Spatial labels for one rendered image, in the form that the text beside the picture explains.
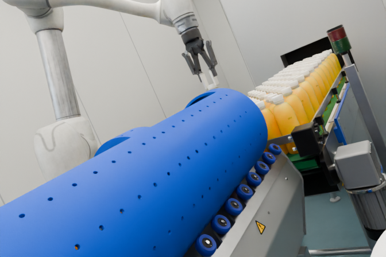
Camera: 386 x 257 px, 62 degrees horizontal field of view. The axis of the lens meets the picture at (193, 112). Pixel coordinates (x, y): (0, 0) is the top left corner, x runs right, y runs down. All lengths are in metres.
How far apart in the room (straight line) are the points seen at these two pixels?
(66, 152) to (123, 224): 0.72
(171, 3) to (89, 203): 0.92
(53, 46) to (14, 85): 2.25
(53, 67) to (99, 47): 2.93
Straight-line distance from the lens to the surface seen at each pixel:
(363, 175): 1.21
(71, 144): 1.21
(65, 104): 1.42
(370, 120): 1.44
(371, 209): 1.27
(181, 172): 0.62
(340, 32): 1.37
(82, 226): 0.48
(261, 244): 0.85
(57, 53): 1.46
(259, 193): 0.93
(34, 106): 3.69
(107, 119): 4.05
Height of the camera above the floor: 1.27
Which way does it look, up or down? 4 degrees down
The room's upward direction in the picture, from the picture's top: 23 degrees counter-clockwise
